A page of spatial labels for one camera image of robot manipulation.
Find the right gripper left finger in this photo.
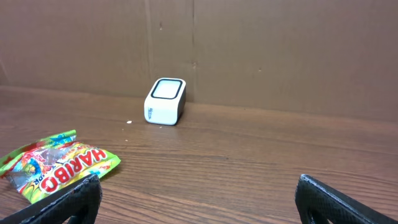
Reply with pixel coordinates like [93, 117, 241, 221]
[1, 174, 102, 224]

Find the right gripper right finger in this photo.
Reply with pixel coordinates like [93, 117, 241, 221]
[295, 174, 397, 224]

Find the green Haribo gummy bag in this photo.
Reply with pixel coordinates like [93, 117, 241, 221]
[1, 130, 121, 203]

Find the white barcode scanner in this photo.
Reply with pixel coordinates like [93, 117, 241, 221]
[144, 78, 186, 126]

